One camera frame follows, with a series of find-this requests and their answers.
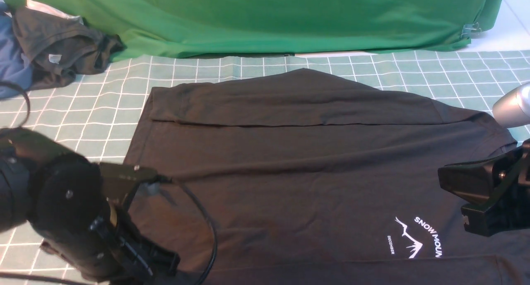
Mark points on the metal binder clip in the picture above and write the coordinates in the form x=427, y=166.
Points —
x=470, y=31

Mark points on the gray long sleeve shirt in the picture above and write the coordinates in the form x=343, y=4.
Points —
x=312, y=179

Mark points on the green backdrop cloth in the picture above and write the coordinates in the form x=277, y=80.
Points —
x=187, y=28

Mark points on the white cloth behind pile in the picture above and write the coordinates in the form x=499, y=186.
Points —
x=40, y=6

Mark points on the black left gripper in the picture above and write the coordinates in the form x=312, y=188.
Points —
x=110, y=249

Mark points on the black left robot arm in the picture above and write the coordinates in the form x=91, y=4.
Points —
x=80, y=208

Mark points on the dark gray crumpled shirt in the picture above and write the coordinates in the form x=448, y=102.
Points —
x=59, y=49

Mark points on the blue crumpled garment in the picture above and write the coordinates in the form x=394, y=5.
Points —
x=14, y=65

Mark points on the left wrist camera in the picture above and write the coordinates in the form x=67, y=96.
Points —
x=120, y=182

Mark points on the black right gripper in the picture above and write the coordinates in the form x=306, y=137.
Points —
x=496, y=191

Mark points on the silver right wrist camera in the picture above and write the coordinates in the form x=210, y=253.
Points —
x=513, y=109

